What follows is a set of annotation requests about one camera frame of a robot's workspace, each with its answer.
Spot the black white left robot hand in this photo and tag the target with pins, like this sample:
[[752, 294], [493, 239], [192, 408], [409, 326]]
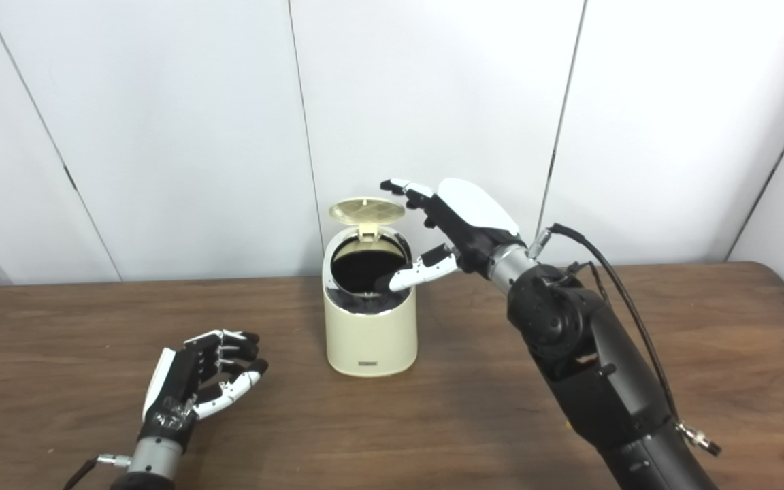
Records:
[[174, 388]]

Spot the cream round bin lid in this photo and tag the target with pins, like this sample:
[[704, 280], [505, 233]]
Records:
[[365, 209]]

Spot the cream-colored cylindrical bin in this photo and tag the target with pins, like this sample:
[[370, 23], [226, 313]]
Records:
[[368, 340]]

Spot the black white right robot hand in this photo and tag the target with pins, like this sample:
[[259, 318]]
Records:
[[474, 218]]

